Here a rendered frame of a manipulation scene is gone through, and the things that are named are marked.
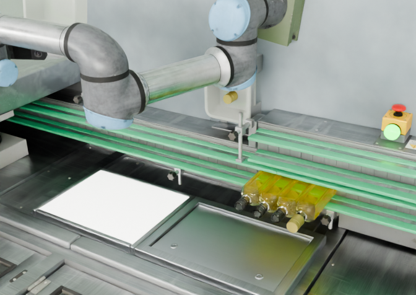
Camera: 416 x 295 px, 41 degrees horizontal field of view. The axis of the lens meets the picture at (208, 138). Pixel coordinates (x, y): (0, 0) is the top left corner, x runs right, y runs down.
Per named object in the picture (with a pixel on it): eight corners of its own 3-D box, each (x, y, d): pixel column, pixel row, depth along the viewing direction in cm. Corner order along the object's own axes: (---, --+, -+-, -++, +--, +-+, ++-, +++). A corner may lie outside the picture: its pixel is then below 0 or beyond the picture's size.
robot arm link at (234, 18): (267, -10, 154) (243, 0, 144) (265, 38, 160) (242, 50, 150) (230, -14, 160) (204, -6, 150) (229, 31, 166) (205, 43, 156)
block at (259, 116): (255, 138, 189) (246, 146, 184) (256, 112, 185) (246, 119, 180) (265, 140, 187) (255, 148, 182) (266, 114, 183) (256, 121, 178)
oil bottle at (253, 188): (269, 175, 184) (238, 205, 167) (270, 159, 181) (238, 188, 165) (285, 178, 181) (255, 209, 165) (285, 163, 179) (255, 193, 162)
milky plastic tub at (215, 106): (217, 108, 201) (204, 116, 194) (216, 47, 191) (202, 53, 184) (260, 116, 192) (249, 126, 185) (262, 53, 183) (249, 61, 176)
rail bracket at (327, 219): (332, 214, 177) (317, 235, 167) (334, 195, 174) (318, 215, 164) (345, 217, 175) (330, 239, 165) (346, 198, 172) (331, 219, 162)
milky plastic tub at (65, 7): (41, -31, 182) (20, -27, 175) (94, -16, 172) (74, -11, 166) (43, 22, 190) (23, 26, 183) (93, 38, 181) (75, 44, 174)
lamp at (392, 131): (384, 136, 163) (381, 139, 161) (386, 121, 162) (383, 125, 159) (400, 139, 161) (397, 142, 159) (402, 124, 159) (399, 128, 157)
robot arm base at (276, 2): (249, -31, 166) (232, -26, 158) (293, -13, 160) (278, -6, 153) (237, 16, 174) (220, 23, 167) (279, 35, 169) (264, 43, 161)
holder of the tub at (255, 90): (218, 121, 203) (207, 129, 197) (217, 47, 191) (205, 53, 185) (261, 130, 195) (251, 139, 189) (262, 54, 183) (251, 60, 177)
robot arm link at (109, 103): (267, 36, 157) (94, 81, 126) (265, 85, 164) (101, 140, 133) (238, 26, 165) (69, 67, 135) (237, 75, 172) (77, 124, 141)
